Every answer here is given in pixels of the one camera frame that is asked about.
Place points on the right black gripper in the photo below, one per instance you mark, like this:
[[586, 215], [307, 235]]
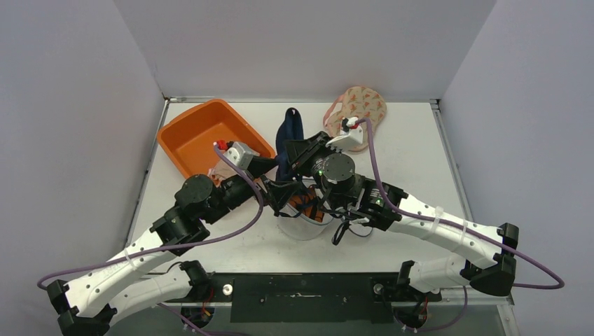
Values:
[[301, 151]]

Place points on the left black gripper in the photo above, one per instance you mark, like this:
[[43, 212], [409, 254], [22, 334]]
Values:
[[277, 192]]

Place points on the navy blue bra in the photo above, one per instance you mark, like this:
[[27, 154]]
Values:
[[290, 129]]

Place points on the white mesh laundry bag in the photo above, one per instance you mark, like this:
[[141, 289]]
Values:
[[299, 229]]

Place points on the orange plastic tub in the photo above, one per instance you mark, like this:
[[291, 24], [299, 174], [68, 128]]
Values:
[[188, 138]]

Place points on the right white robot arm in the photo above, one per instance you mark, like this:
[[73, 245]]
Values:
[[481, 256]]

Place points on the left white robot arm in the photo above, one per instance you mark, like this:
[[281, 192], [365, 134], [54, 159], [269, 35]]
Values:
[[102, 295]]

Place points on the orange bra in bag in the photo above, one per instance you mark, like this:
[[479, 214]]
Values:
[[305, 207]]

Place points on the beige bra in tub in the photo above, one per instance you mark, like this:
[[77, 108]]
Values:
[[219, 172]]

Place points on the floral padded bra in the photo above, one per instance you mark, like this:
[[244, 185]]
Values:
[[361, 102]]

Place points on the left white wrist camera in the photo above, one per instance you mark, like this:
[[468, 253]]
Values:
[[238, 153]]

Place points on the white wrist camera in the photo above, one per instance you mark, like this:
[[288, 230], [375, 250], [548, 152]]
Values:
[[238, 153], [350, 138]]

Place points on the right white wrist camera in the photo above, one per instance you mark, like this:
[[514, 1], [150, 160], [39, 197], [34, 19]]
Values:
[[350, 138]]

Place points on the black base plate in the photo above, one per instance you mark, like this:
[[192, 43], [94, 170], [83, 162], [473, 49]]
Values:
[[309, 297]]

